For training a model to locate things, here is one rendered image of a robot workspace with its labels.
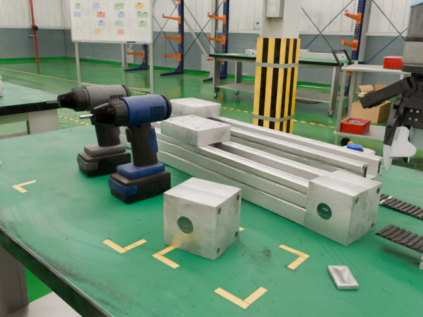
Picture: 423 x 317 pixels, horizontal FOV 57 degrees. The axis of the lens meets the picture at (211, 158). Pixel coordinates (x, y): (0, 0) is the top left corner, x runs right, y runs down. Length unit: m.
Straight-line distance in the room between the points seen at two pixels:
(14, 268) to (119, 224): 0.76
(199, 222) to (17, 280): 0.98
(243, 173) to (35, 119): 1.58
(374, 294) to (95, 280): 0.40
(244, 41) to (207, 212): 9.88
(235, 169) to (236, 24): 9.79
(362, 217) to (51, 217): 0.58
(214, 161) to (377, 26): 8.10
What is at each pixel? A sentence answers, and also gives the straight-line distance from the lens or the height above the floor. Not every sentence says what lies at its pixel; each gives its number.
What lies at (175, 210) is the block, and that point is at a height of 0.85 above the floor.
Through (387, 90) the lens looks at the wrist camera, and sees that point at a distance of 0.89.
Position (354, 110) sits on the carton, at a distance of 5.94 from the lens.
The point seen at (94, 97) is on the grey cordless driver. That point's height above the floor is 0.98.
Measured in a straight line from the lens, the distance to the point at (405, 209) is 0.92.
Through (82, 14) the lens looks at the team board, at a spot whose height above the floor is 1.36.
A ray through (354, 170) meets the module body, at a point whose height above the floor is 0.85.
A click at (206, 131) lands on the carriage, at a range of 0.95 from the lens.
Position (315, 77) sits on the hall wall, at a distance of 9.38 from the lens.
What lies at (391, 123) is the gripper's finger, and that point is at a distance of 0.85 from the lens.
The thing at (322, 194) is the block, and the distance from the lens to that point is 0.73.
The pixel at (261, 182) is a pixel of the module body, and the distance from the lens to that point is 0.82.
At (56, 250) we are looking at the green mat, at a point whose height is 0.78.
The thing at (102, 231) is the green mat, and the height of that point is 0.78.
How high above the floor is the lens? 1.13
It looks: 18 degrees down
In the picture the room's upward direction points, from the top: 1 degrees clockwise
